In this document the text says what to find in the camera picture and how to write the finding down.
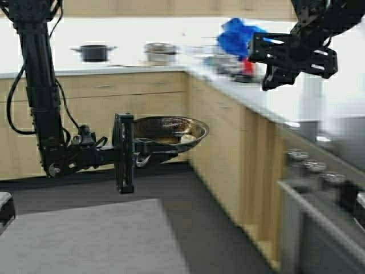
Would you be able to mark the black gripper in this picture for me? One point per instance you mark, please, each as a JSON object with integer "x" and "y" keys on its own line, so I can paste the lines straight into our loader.
{"x": 288, "y": 55}

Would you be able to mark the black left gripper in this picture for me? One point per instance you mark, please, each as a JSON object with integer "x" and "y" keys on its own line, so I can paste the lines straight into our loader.
{"x": 84, "y": 152}

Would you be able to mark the steel frying pan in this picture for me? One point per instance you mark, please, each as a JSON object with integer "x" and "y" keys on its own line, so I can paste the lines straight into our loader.
{"x": 169, "y": 129}

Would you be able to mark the raw grey shrimp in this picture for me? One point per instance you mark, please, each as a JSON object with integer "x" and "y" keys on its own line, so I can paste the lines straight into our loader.
{"x": 187, "y": 138}

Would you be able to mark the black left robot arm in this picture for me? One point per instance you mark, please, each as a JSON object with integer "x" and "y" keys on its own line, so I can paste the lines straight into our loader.
{"x": 30, "y": 19}

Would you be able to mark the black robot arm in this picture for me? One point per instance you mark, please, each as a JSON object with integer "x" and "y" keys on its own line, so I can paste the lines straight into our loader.
{"x": 334, "y": 17}

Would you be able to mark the blue cloth bag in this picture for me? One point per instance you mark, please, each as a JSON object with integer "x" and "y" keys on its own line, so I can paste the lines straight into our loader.
{"x": 236, "y": 36}

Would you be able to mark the grey floor mat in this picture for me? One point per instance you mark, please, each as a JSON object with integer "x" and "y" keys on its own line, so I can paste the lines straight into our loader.
{"x": 133, "y": 237}

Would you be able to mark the left steel stove knob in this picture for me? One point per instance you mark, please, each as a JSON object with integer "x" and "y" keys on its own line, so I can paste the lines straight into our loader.
{"x": 296, "y": 155}

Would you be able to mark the steel stove knob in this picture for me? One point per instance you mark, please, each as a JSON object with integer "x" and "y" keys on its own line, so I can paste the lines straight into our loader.
{"x": 296, "y": 155}
{"x": 311, "y": 166}
{"x": 331, "y": 179}

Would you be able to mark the black cooking pot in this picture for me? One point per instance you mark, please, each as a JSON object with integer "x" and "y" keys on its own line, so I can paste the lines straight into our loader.
{"x": 94, "y": 53}

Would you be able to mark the steel pot on counter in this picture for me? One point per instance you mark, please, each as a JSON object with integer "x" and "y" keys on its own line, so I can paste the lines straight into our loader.
{"x": 160, "y": 52}

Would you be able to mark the wooden corner cabinets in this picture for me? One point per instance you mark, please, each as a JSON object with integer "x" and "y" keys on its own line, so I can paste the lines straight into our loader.
{"x": 239, "y": 160}

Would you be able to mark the middle steel stove knob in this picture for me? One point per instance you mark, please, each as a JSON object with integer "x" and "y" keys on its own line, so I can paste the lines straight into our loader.
{"x": 311, "y": 166}

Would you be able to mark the black object at left edge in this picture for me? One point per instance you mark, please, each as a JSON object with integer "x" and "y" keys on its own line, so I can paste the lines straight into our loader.
{"x": 7, "y": 208}

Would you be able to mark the right steel stove knob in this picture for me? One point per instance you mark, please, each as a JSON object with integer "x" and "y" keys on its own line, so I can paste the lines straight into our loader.
{"x": 331, "y": 179}

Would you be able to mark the stainless steel electric range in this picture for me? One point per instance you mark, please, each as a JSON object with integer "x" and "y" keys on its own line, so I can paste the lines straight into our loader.
{"x": 319, "y": 232}

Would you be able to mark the black appliance at right edge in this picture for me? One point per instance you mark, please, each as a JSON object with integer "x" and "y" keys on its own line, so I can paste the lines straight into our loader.
{"x": 359, "y": 210}

